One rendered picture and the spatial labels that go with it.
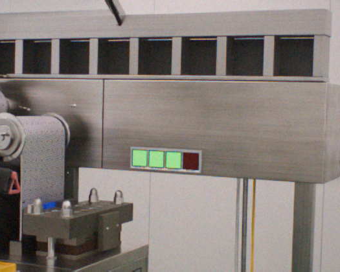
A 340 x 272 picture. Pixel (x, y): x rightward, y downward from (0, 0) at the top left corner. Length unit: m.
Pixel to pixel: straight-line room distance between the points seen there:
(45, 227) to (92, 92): 0.54
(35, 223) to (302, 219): 0.84
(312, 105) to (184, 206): 2.79
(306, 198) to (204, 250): 2.56
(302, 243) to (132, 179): 2.77
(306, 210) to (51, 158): 0.83
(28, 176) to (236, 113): 0.66
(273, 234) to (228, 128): 2.50
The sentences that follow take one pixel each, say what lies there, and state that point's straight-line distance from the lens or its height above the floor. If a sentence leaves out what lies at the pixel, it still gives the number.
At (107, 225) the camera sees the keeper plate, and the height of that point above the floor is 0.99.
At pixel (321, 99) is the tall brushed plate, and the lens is 2.19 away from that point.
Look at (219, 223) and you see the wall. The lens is 4.82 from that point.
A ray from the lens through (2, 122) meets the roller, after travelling 2.26.
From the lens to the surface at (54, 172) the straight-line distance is 2.39.
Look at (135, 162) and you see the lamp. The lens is 2.39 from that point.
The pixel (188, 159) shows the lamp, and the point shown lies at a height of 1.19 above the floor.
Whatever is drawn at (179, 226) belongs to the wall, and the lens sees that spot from 4.93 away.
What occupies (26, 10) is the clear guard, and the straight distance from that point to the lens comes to 2.65.
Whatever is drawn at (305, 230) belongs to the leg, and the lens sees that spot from 2.39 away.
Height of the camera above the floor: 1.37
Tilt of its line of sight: 3 degrees down
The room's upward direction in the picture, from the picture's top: 1 degrees clockwise
